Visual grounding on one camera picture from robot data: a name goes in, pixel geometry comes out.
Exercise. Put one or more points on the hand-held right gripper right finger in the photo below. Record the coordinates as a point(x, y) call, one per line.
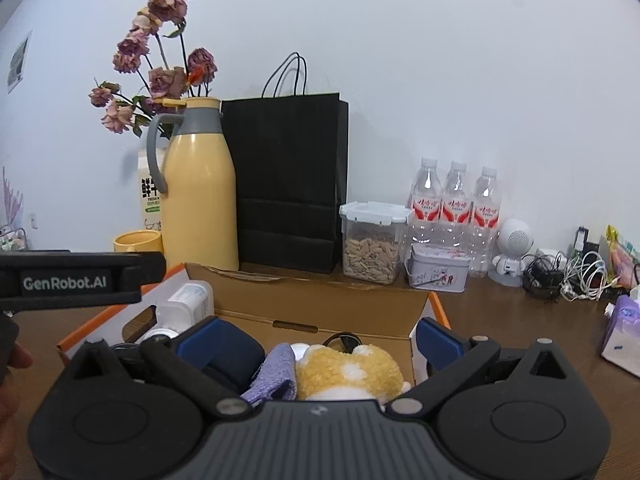
point(439, 342)

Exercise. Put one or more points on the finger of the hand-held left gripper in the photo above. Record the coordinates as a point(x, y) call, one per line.
point(145, 270)

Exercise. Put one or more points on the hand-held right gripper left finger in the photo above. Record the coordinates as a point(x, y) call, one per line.
point(197, 342)

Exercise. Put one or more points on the white plastic jar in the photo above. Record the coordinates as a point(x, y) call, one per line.
point(187, 305)

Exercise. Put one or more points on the navy blue pouch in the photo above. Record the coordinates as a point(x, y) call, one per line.
point(235, 355)

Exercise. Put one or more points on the purple cloth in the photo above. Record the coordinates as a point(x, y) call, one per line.
point(272, 375)

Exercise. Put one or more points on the orange cardboard box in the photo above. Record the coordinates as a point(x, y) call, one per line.
point(350, 305)

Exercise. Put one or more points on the yellow and white plush toy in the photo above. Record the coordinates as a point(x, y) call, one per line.
point(340, 370)

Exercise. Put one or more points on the person's left hand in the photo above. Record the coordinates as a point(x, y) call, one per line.
point(22, 359)

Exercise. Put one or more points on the yellow mug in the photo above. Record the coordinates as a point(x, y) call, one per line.
point(137, 242)

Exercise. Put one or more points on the storage rack with bottles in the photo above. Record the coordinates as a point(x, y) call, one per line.
point(11, 240)

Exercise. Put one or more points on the printed grey tin box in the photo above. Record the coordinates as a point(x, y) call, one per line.
point(437, 272)

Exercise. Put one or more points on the white milk carton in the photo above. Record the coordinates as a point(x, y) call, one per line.
point(150, 195)

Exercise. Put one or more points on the yellow thermos jug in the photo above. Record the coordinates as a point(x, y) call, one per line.
point(200, 200)

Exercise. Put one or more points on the clear container of seeds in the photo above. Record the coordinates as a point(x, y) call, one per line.
point(372, 255)

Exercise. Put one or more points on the white robot-shaped speaker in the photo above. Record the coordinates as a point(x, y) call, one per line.
point(517, 240)

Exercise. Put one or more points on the black paper bag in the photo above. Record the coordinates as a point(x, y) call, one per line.
point(285, 170)

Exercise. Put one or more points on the black charger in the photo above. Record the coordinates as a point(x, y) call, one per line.
point(581, 240)

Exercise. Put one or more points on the purple tissue pack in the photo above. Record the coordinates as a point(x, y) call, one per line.
point(622, 330)

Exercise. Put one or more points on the dried pink rose bouquet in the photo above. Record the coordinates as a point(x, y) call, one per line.
point(167, 80)

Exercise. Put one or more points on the yellow and pink snack packets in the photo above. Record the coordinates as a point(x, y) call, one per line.
point(622, 255)

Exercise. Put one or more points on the white wall socket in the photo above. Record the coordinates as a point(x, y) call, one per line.
point(33, 221)

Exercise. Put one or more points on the purple wall decal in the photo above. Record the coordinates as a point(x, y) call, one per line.
point(10, 205)

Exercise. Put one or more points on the wall poster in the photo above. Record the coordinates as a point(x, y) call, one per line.
point(19, 62)

